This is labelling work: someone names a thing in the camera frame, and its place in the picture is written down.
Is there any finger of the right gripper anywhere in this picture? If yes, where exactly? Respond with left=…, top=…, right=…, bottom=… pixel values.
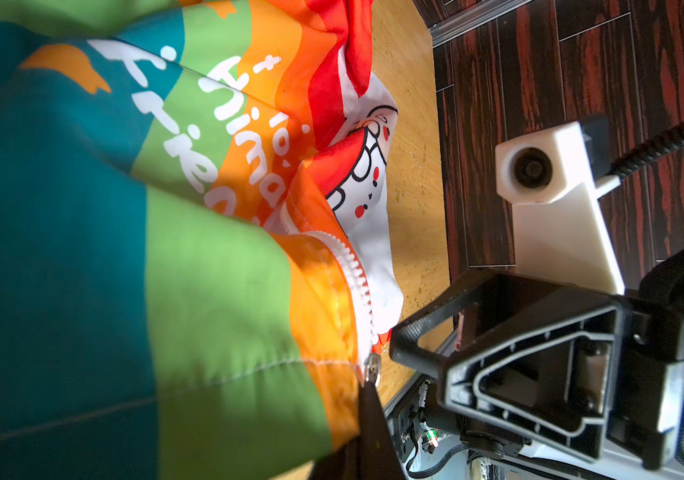
left=390, top=270, right=618, bottom=379

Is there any colourful rainbow kids jacket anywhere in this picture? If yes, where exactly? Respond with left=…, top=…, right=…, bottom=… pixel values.
left=0, top=1, right=404, bottom=479

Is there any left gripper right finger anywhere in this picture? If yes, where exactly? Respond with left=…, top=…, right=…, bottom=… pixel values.
left=358, top=382, right=406, bottom=480

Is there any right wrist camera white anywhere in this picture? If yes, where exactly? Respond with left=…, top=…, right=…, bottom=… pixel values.
left=495, top=115, right=625, bottom=294

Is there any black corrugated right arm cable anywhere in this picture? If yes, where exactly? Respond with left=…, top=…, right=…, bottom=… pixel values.
left=608, top=107, right=684, bottom=181

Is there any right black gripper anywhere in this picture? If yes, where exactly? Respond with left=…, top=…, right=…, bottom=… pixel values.
left=439, top=250, right=684, bottom=471

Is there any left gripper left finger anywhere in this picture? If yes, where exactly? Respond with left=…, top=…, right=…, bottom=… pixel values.
left=308, top=437, right=359, bottom=480

